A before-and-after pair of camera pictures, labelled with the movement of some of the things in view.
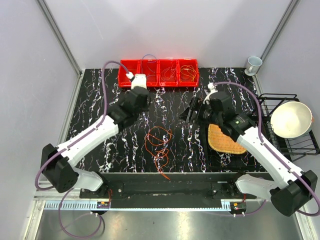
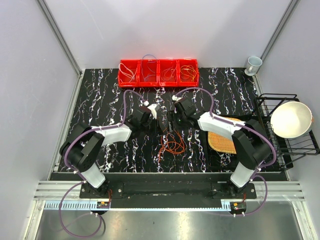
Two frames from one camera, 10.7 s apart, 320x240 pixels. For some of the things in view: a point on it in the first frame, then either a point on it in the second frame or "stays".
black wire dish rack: x=296 y=148 stays
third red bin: x=168 y=73 stays
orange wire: x=155 y=140 to x=171 y=143
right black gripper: x=198 y=107 to x=171 y=116
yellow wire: x=188 y=70 stays
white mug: x=253 y=65 stays
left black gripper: x=146 y=106 to x=159 y=132
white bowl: x=291 y=119 stays
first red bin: x=132 y=66 stays
